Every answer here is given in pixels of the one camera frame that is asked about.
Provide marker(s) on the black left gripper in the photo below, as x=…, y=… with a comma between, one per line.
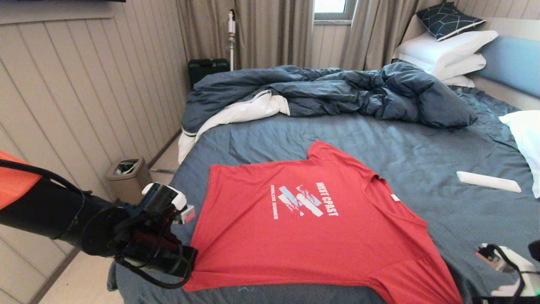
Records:
x=168, y=257

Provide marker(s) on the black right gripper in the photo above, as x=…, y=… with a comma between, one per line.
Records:
x=506, y=300

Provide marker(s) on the red printed t-shirt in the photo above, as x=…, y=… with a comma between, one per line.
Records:
x=295, y=245

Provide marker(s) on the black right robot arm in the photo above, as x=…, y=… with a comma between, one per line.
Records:
x=535, y=251

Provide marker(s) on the small white thread scrap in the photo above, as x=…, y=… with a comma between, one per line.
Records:
x=241, y=289

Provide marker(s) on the beige trash bin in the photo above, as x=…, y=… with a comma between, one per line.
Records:
x=130, y=185

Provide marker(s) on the thin grey floor rod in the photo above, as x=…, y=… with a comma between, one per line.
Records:
x=164, y=170

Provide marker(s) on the flat white remote control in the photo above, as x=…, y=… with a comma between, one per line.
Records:
x=485, y=180

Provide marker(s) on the dark green suitcase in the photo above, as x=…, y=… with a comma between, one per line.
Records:
x=206, y=69

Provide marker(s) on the blue-grey bed sheet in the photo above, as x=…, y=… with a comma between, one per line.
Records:
x=379, y=143

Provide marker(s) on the blue headboard cushion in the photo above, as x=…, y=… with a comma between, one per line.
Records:
x=514, y=63

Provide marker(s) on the dark blue crumpled duvet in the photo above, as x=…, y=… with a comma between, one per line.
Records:
x=337, y=88

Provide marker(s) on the white stick vacuum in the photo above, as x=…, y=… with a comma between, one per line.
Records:
x=231, y=25

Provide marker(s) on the beige curtain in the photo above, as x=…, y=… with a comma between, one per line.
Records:
x=274, y=33
x=371, y=33

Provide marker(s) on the large white pillow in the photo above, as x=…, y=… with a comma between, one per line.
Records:
x=438, y=48

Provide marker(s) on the dark geometric patterned cushion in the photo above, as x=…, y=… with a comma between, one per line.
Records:
x=447, y=19

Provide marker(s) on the black wall screen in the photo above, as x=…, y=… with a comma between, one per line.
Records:
x=63, y=1

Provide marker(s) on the window with grey frame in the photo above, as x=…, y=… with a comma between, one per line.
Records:
x=331, y=5

